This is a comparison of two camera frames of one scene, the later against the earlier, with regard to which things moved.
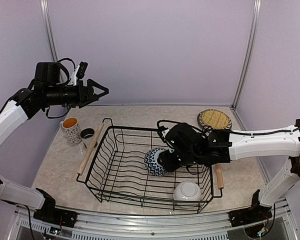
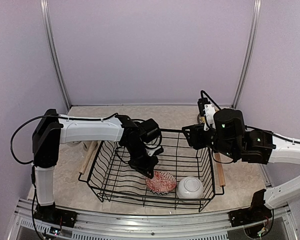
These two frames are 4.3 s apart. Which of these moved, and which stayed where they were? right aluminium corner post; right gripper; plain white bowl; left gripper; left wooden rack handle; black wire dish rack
Moved: plain white bowl; left gripper; right gripper
Stayed: left wooden rack handle; black wire dish rack; right aluminium corner post
